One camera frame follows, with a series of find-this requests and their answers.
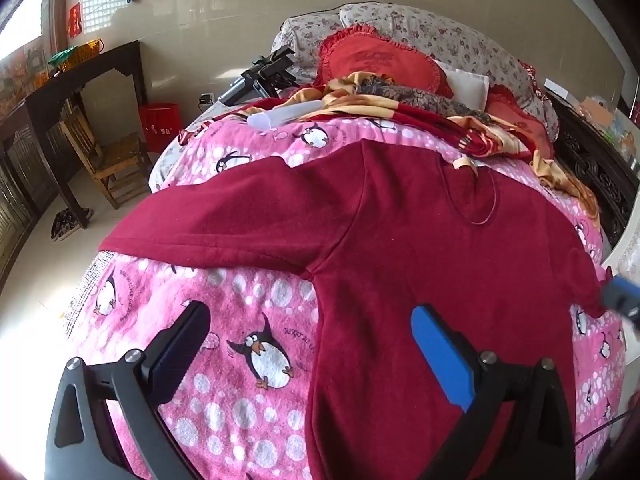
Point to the dark carved headboard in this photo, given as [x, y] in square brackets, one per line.
[600, 180]

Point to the orange and red patterned blanket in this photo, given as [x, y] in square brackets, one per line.
[350, 102]

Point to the wooden chair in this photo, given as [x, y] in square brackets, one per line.
[115, 155]

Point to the white pillow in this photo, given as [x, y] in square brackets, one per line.
[467, 87]

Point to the dark red sweater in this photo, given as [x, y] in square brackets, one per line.
[425, 240]

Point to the large red heart pillow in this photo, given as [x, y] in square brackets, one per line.
[380, 60]

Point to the red wall decoration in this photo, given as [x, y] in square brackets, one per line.
[74, 20]

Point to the small red ruffled pillow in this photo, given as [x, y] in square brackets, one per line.
[515, 115]

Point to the pair of patterned slippers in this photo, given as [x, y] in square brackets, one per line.
[67, 222]

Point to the pink penguin print blanket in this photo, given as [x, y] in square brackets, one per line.
[225, 290]

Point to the green cloth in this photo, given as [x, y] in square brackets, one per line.
[62, 56]

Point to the dark low cabinet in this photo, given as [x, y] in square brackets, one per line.
[25, 170]

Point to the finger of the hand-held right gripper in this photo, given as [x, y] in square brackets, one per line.
[622, 292]

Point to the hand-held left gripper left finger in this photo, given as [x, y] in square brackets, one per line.
[175, 355]

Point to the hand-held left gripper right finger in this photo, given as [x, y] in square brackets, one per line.
[440, 350]

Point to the cardboard box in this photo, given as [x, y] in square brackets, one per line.
[596, 109]

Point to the red waste bin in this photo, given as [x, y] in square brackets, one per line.
[160, 127]

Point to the yellow plastic crate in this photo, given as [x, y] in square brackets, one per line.
[87, 52]

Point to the black tripod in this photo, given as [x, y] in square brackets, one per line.
[272, 67]

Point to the white lace cloth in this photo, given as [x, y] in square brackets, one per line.
[625, 257]

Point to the dark wooden table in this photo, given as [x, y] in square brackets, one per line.
[85, 72]

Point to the white flat box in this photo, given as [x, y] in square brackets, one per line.
[556, 88]

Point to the wall power outlet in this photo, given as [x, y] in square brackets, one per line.
[207, 98]

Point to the white plastic tube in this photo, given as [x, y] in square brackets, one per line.
[285, 114]

